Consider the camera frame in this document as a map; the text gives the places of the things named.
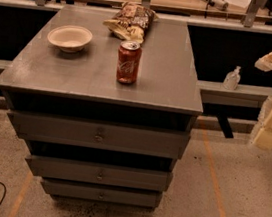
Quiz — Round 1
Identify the bottom grey drawer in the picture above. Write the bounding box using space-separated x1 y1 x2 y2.
41 178 162 208

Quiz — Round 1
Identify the white paper bowl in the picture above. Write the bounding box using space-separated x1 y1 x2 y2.
47 25 93 53

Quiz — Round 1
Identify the top grey drawer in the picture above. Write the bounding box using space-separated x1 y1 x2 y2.
8 110 190 159

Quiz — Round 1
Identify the grey drawer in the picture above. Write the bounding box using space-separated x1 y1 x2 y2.
41 178 162 208
26 155 173 192
8 110 190 159

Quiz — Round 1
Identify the grey drawer cabinet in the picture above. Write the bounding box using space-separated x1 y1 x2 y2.
0 0 216 217

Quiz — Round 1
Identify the red coke can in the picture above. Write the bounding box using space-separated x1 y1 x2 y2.
116 40 142 84

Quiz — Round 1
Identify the middle grey drawer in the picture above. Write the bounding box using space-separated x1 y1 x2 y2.
26 155 173 192

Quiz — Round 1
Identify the brown chip bag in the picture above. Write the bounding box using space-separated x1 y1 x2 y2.
102 2 158 44

